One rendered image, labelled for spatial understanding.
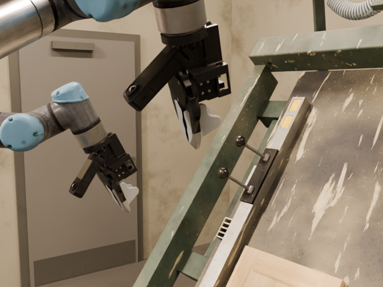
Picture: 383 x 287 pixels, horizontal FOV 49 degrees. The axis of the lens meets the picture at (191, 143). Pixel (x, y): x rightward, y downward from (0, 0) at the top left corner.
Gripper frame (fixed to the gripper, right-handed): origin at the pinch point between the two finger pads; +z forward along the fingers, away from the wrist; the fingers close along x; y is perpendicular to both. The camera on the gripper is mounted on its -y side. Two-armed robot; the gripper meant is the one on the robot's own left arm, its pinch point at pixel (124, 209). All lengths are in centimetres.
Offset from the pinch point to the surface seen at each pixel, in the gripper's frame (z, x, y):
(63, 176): 65, 258, 28
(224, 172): 10.1, 1.4, 32.7
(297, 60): -3, 11, 84
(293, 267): 31.2, -24.6, 25.8
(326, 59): -2, -1, 86
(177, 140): 100, 266, 143
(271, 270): 31.9, -19.3, 22.3
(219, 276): 32.4, -6.3, 13.0
